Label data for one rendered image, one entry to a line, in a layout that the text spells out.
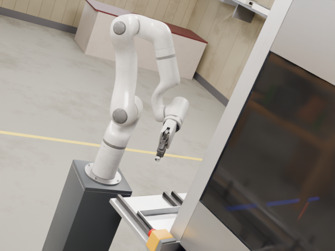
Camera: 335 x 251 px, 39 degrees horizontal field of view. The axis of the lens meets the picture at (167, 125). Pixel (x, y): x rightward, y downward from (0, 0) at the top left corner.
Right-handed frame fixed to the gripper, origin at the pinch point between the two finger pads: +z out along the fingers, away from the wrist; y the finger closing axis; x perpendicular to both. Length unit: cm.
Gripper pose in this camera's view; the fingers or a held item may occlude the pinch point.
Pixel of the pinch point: (161, 150)
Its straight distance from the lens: 200.2
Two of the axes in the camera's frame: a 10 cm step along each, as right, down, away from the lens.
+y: 1.0, -6.8, -7.3
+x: 9.5, 2.8, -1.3
